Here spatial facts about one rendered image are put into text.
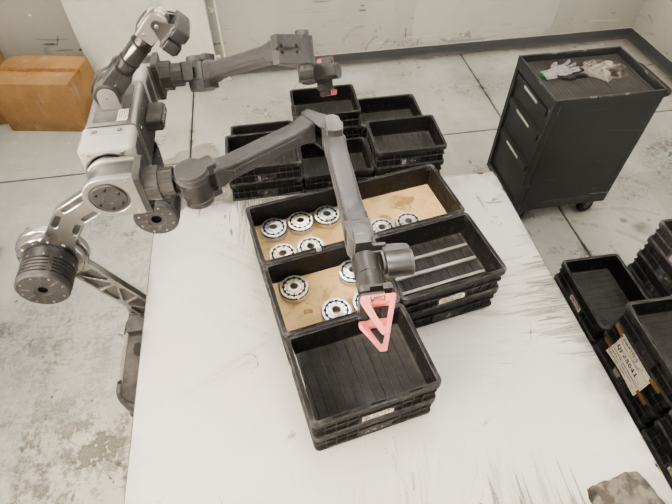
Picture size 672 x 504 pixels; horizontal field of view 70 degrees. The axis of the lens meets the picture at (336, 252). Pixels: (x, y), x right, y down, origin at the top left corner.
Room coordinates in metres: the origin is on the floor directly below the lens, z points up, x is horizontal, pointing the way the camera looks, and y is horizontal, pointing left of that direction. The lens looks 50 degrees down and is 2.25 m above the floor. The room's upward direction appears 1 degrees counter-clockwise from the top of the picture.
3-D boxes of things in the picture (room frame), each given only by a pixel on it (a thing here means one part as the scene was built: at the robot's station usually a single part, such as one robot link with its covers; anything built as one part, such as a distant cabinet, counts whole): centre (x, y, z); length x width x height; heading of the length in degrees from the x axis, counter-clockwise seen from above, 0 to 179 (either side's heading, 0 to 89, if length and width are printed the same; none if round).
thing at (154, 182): (0.89, 0.44, 1.45); 0.09 x 0.08 x 0.12; 9
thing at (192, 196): (0.88, 0.36, 1.44); 0.10 x 0.09 x 0.05; 99
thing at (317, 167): (2.17, 0.00, 0.31); 0.40 x 0.30 x 0.34; 99
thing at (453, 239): (1.08, -0.36, 0.87); 0.40 x 0.30 x 0.11; 108
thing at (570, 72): (2.38, -1.22, 0.88); 0.25 x 0.19 x 0.03; 99
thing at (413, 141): (2.23, -0.40, 0.37); 0.40 x 0.30 x 0.45; 99
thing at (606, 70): (2.39, -1.45, 0.88); 0.29 x 0.22 x 0.03; 99
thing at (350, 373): (0.67, -0.07, 0.87); 0.40 x 0.30 x 0.11; 108
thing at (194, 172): (0.98, 0.18, 1.45); 0.45 x 0.14 x 0.10; 129
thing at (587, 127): (2.32, -1.34, 0.45); 0.60 x 0.45 x 0.90; 99
